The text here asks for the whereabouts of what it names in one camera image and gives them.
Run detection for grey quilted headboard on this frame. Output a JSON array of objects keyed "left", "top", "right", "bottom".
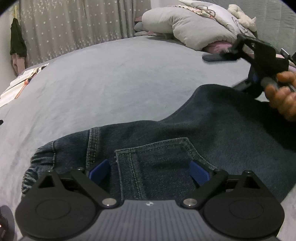
[{"left": 206, "top": 0, "right": 296, "bottom": 56}]

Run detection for person's right hand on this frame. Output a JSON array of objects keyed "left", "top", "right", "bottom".
[{"left": 264, "top": 71, "right": 296, "bottom": 122}]

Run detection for dark hanging garment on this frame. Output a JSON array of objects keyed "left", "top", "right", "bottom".
[{"left": 10, "top": 18, "right": 27, "bottom": 57}]

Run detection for grey star print curtain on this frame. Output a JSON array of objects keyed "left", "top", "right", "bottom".
[{"left": 20, "top": 0, "right": 152, "bottom": 67}]

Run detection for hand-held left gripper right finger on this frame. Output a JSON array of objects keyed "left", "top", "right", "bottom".
[{"left": 180, "top": 160, "right": 262, "bottom": 208}]

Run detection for open book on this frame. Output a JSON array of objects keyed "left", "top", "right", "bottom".
[{"left": 0, "top": 63, "right": 50, "bottom": 108}]

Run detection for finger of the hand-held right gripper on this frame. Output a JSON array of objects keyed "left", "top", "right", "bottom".
[
  {"left": 233, "top": 69, "right": 259, "bottom": 93},
  {"left": 202, "top": 34, "right": 277, "bottom": 68}
]

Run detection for pink blanket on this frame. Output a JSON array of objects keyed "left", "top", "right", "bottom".
[{"left": 203, "top": 41, "right": 234, "bottom": 55}]

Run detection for pink hanging garment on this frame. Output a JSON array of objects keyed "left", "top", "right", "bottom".
[{"left": 12, "top": 54, "right": 26, "bottom": 76}]

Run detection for white plush toy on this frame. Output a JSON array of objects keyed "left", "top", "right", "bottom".
[{"left": 228, "top": 4, "right": 258, "bottom": 32}]

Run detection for small grey pink cushion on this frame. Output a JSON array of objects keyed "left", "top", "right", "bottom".
[{"left": 134, "top": 16, "right": 162, "bottom": 37}]

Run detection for flower print pillow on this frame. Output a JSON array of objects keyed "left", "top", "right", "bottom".
[{"left": 178, "top": 0, "right": 257, "bottom": 38}]

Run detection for dark blue jeans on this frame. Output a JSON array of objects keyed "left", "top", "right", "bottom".
[{"left": 21, "top": 84, "right": 296, "bottom": 210}]

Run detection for grey duvet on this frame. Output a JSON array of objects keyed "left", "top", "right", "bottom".
[{"left": 142, "top": 9, "right": 243, "bottom": 51}]

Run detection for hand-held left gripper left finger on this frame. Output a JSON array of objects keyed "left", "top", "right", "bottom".
[{"left": 36, "top": 159, "right": 119, "bottom": 208}]

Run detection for grey bed sheet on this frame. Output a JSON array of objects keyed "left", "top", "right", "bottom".
[{"left": 0, "top": 35, "right": 296, "bottom": 241}]

